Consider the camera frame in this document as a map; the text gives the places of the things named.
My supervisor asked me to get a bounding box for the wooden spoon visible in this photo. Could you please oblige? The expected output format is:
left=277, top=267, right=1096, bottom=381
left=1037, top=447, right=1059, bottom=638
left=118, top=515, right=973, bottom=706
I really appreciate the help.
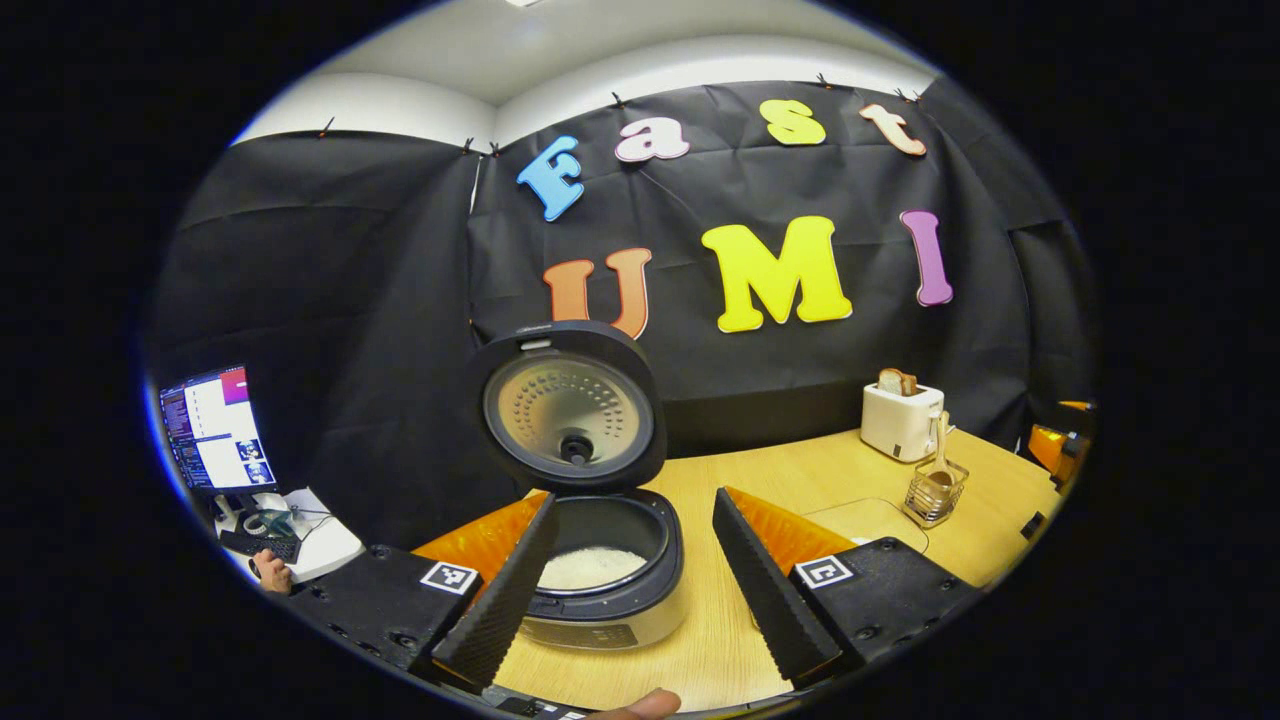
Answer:
left=925, top=410, right=956, bottom=491

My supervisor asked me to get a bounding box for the white side desk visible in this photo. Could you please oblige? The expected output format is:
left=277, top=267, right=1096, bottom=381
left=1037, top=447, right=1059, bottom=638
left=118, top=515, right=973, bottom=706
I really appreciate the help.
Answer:
left=213, top=487, right=367, bottom=584

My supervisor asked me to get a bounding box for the white rice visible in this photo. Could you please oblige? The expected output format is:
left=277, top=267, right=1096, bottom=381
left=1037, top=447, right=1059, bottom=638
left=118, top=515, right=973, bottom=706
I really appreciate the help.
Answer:
left=538, top=546, right=649, bottom=591

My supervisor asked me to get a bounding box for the black keyboard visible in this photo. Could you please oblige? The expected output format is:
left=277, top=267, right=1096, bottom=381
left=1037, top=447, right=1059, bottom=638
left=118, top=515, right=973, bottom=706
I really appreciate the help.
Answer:
left=220, top=530, right=301, bottom=563

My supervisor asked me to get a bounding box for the white toaster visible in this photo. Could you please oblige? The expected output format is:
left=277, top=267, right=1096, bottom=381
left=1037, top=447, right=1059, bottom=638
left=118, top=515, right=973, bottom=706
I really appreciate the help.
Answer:
left=860, top=382, right=946, bottom=463

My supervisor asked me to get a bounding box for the wire chopstick holder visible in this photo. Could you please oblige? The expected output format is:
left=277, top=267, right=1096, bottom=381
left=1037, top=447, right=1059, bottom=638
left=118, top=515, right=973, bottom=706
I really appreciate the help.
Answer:
left=902, top=458, right=970, bottom=529

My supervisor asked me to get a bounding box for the silver black rice cooker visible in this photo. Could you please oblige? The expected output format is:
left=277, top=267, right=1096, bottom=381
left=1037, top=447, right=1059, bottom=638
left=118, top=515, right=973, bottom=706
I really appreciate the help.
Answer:
left=468, top=320, right=689, bottom=651

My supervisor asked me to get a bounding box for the black backdrop cloth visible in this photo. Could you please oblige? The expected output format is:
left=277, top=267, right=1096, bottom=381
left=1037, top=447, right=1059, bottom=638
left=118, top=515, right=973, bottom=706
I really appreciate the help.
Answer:
left=145, top=80, right=1101, bottom=551

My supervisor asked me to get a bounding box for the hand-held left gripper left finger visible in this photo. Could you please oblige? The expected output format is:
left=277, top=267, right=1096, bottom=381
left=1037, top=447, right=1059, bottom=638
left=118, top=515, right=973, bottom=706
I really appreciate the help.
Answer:
left=290, top=492, right=561, bottom=693

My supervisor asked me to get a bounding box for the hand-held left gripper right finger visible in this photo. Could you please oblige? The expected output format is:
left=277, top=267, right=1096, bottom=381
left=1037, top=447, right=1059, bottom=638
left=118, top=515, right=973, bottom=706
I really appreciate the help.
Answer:
left=712, top=487, right=986, bottom=691

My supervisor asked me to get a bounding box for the computer monitor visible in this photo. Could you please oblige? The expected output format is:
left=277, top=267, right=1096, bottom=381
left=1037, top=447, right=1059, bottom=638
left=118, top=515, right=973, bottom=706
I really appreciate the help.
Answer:
left=158, top=365, right=279, bottom=493

